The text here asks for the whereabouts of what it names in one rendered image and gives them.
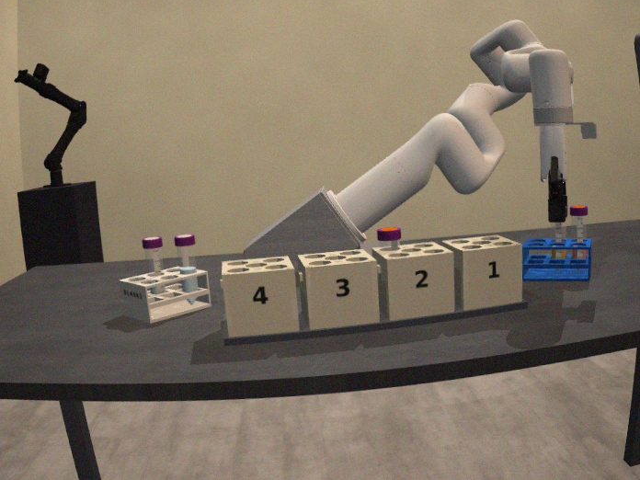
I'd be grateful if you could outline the beige tube rack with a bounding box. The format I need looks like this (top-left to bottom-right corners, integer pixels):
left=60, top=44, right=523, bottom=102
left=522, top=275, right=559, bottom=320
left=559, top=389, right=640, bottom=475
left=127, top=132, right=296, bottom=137
left=119, top=267, right=211, bottom=324

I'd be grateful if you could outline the beige bucket adapter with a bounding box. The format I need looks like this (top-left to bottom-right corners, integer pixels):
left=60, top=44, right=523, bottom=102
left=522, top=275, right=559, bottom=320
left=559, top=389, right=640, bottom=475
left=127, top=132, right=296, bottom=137
left=371, top=242, right=454, bottom=321
left=298, top=249, right=380, bottom=330
left=221, top=256, right=300, bottom=337
left=441, top=235, right=522, bottom=311

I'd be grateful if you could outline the blue tube rack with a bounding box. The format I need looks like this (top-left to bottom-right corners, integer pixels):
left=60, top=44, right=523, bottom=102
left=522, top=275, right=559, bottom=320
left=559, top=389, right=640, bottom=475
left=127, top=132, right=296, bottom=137
left=522, top=238, right=591, bottom=281

